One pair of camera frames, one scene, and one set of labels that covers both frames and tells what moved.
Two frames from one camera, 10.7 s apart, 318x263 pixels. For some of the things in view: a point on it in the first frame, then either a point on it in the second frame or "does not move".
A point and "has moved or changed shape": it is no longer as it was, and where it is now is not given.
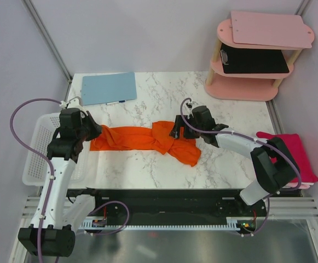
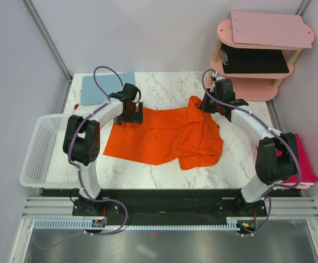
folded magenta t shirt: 294,143 does not move
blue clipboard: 101,89 does not move
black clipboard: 236,60 does not move
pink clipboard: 285,30 does not move
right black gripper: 175,131 → 205,107
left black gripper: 96,129 → 137,118
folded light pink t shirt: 303,185 does not move
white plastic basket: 36,170 does not move
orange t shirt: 156,137 has moved or changed shape
